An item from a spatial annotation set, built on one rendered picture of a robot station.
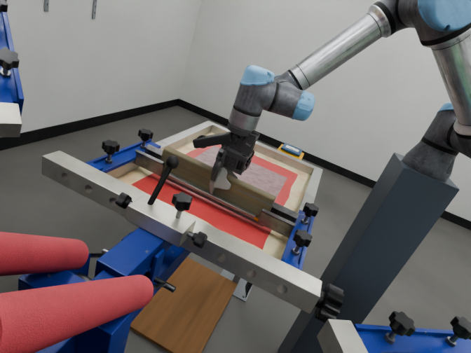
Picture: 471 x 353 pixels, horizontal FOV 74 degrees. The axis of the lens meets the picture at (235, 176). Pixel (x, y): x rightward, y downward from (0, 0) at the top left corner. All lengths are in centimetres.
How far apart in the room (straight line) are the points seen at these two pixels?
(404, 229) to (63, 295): 109
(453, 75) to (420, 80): 356
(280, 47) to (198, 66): 124
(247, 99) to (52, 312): 61
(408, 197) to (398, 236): 15
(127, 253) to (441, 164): 97
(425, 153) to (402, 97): 334
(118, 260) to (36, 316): 30
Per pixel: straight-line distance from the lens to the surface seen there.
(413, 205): 120
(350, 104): 447
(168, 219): 62
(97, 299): 37
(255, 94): 77
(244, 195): 87
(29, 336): 29
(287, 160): 141
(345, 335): 63
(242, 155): 82
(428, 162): 118
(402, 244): 126
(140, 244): 61
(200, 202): 92
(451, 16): 87
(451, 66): 95
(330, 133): 455
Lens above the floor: 144
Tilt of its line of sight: 26 degrees down
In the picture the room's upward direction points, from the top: 19 degrees clockwise
